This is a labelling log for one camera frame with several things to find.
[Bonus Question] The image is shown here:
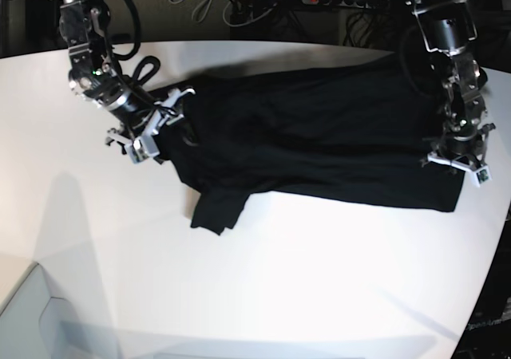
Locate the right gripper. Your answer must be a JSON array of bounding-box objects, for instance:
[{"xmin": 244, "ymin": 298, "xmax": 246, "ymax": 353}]
[{"xmin": 105, "ymin": 87, "xmax": 196, "ymax": 146}]

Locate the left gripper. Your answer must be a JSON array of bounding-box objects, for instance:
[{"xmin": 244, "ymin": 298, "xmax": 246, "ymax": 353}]
[{"xmin": 421, "ymin": 123, "xmax": 496, "ymax": 176}]

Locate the black t-shirt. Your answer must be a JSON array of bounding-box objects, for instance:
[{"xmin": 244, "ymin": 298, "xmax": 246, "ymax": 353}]
[{"xmin": 156, "ymin": 54, "xmax": 464, "ymax": 234}]

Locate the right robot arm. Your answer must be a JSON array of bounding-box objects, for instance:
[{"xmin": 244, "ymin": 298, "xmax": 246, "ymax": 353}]
[{"xmin": 58, "ymin": 0, "xmax": 193, "ymax": 149}]

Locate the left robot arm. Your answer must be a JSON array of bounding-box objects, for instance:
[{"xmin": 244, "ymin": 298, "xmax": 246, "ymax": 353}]
[{"xmin": 405, "ymin": 0, "xmax": 495, "ymax": 186}]

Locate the black power strip red light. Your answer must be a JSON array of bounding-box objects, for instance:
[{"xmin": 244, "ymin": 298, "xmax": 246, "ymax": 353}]
[{"xmin": 301, "ymin": 0, "xmax": 391, "ymax": 10}]

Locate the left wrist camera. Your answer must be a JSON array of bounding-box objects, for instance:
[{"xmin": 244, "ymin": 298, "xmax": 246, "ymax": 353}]
[{"xmin": 473, "ymin": 165, "xmax": 492, "ymax": 187}]

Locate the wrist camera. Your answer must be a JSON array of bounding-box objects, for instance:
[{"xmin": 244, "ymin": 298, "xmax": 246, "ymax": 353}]
[
  {"xmin": 473, "ymin": 165, "xmax": 492, "ymax": 187},
  {"xmin": 125, "ymin": 136, "xmax": 160, "ymax": 164}
]

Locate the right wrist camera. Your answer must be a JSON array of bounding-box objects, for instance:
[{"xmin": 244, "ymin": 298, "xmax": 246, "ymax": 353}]
[{"xmin": 125, "ymin": 136, "xmax": 160, "ymax": 164}]

